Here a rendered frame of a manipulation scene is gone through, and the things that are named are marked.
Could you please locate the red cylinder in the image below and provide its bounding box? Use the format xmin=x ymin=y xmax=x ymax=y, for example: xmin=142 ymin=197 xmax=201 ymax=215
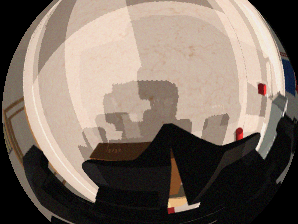
xmin=235 ymin=127 xmax=243 ymax=141

